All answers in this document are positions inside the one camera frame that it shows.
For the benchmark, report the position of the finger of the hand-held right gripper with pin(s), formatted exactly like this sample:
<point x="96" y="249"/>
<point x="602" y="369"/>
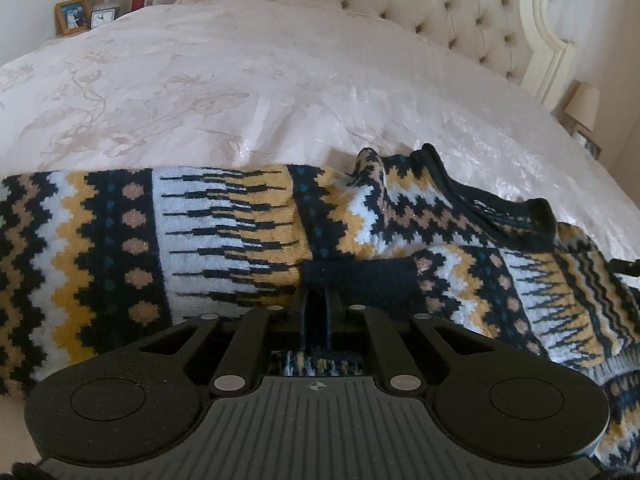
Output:
<point x="627" y="266"/>

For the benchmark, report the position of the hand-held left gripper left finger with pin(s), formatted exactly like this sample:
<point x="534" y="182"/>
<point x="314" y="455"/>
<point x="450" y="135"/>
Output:
<point x="300" y="321"/>

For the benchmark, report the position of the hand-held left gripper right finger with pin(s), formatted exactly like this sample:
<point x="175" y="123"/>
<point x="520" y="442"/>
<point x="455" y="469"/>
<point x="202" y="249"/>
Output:
<point x="331" y="321"/>

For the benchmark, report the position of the patterned knit sweater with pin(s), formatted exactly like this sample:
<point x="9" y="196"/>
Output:
<point x="225" y="220"/>

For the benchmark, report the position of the white floral bedspread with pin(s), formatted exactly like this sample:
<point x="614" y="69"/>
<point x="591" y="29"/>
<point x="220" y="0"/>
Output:
<point x="200" y="85"/>

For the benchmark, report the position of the cream tufted headboard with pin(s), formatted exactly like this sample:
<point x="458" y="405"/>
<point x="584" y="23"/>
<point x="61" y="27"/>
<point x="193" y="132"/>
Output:
<point x="400" y="0"/>

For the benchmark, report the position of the small white clock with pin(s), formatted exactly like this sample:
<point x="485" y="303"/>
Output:
<point x="104" y="19"/>

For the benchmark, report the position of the small dark photo frame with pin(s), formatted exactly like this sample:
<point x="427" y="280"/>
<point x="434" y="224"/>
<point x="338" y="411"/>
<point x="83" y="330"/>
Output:
<point x="592" y="148"/>

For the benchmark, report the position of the wooden photo frame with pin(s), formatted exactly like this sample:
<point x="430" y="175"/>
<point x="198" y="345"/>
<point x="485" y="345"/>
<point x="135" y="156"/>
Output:
<point x="72" y="16"/>

